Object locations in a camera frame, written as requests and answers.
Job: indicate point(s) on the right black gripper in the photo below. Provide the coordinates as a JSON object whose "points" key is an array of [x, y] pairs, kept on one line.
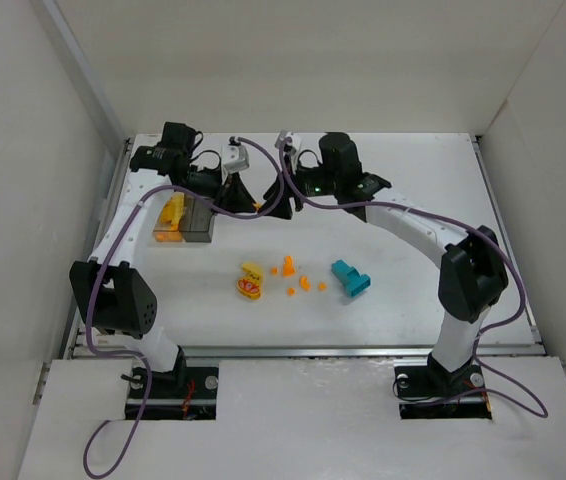
{"points": [[286, 188]]}

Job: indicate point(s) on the grey transparent container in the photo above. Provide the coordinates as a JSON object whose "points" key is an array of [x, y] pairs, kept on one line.
{"points": [[197, 222]]}

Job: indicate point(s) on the orange arch lego stack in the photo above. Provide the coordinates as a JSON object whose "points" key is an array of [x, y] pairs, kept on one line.
{"points": [[288, 269]]}

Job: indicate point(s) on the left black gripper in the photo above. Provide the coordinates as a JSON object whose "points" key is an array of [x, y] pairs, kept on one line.
{"points": [[226, 188]]}

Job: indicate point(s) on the aluminium frame rail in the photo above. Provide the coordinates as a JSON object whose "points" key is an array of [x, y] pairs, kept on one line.
{"points": [[200, 309]]}

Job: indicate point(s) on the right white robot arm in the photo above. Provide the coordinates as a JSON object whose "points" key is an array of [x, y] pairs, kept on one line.
{"points": [[472, 274]]}

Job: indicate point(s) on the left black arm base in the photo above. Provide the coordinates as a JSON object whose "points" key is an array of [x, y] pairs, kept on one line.
{"points": [[189, 393]]}

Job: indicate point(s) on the yellow lego stack in container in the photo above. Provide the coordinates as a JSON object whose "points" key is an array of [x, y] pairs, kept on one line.
{"points": [[172, 212]]}

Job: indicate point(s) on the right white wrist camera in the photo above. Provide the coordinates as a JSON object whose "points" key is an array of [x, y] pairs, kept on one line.
{"points": [[290, 144]]}

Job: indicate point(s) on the teal lego piece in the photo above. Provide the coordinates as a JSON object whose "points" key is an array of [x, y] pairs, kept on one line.
{"points": [[353, 282]]}

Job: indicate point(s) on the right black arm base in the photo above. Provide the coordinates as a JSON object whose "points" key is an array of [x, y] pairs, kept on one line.
{"points": [[424, 393]]}

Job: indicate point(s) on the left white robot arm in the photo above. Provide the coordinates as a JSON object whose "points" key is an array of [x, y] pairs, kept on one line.
{"points": [[112, 296]]}

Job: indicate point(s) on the orange transparent container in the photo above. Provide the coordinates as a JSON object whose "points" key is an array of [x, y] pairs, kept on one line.
{"points": [[162, 235]]}

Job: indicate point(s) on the yellow round lego with sticker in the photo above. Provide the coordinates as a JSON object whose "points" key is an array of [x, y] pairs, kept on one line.
{"points": [[250, 283]]}

